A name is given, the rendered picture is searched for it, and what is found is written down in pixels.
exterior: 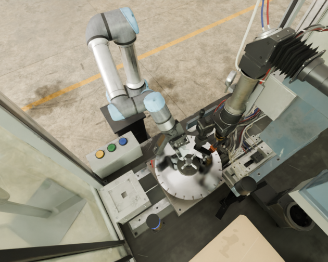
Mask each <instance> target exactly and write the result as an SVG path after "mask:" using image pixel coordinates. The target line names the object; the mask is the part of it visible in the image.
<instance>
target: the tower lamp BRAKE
mask: <svg viewBox="0 0 328 262"><path fill-rule="evenodd" d="M146 224H147V226H148V227H149V228H151V229H156V228H157V227H158V226H159V225H160V219H159V217H158V215H156V214H150V215H148V217H147V219H146Z"/></svg>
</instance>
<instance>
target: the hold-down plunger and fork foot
mask: <svg viewBox="0 0 328 262"><path fill-rule="evenodd" d="M193 149H195V150H196V151H198V152H200V153H202V157H203V159H205V157H206V156H207V157H208V158H209V157H210V155H211V153H212V152H211V151H210V150H208V149H206V148H204V147H202V146H201V147H197V145H196V144H195V145H194V147H193Z"/></svg>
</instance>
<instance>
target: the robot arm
mask: <svg viewBox="0 0 328 262"><path fill-rule="evenodd" d="M136 34H139V28H138V24H137V22H136V18H135V16H134V14H133V12H132V10H131V9H130V8H129V7H123V8H119V9H115V10H111V11H107V12H102V13H98V14H95V15H94V16H93V17H92V18H91V19H90V20H89V22H88V24H87V27H86V33H85V39H86V43H87V46H88V49H89V50H90V51H91V52H92V53H93V56H94V58H95V61H96V64H97V66H98V69H99V72H100V74H101V77H102V79H103V82H104V85H105V87H106V96H107V100H108V101H109V105H108V110H109V113H110V115H111V117H112V119H113V120H114V121H125V120H127V119H129V118H130V117H131V116H133V115H135V114H139V113H141V112H144V111H147V110H148V112H149V113H150V115H151V116H152V118H153V120H154V121H155V123H156V125H157V126H158V128H159V130H160V131H161V132H162V134H161V136H160V137H159V139H158V141H157V143H156V144H155V146H154V148H153V152H154V154H155V155H158V156H160V155H161V153H162V151H163V150H164V148H165V146H166V145H167V143H169V144H170V146H171V147H172V149H173V150H174V151H175V153H176V154H177V156H178V158H179V159H180V160H184V159H183V158H184V157H185V156H186V155H187V154H188V153H189V149H186V145H187V144H189V143H190V141H189V139H188V137H187V135H186V133H185V132H184V130H183V128H182V126H181V124H180V122H179V121H178V120H177V119H175V120H174V118H173V116H172V114H171V112H170V110H169V108H168V106H167V104H166V102H165V99H164V98H163V96H162V95H161V93H159V92H155V91H153V90H151V89H149V87H148V83H147V81H146V80H145V79H144V78H143V77H141V72H140V67H139V63H138V58H137V53H136V48H135V43H134V42H135V41H136ZM110 41H113V42H114V43H115V44H116V45H118V48H119V51H120V55H121V59H122V62H123V66H124V70H125V73H126V76H127V80H126V85H123V83H122V80H121V78H120V75H119V73H118V70H117V67H116V65H115V62H114V60H113V57H112V55H111V52H110V49H109V45H110V43H109V42H110ZM186 137H187V139H188V142H186V141H187V139H186Z"/></svg>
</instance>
